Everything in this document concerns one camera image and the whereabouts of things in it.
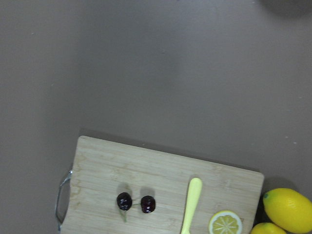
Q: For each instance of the dark cherry with stem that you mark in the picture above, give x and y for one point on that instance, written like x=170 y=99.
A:
x=124 y=203

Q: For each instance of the wooden cutting board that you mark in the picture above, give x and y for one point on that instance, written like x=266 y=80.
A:
x=104 y=169

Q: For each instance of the yellow plastic knife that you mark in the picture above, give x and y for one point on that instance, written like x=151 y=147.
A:
x=193 y=195

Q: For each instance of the lemon slice near lemons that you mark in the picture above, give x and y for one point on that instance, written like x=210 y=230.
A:
x=225 y=222

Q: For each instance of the yellow lemon near lime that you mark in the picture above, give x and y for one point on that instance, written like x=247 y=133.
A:
x=267 y=228

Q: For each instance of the yellow lemon far end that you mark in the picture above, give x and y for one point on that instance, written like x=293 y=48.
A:
x=289 y=210

